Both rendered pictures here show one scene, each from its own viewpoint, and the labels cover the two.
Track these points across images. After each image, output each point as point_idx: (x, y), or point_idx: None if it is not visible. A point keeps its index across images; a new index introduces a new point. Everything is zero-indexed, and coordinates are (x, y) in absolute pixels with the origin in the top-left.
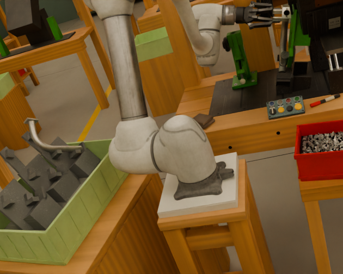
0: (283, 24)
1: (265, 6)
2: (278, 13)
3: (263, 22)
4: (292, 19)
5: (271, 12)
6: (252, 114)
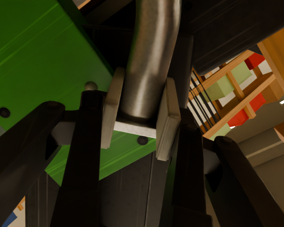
0: (138, 13)
1: (220, 194)
2: (166, 101)
3: (31, 184)
4: (61, 148)
5: (178, 132)
6: None
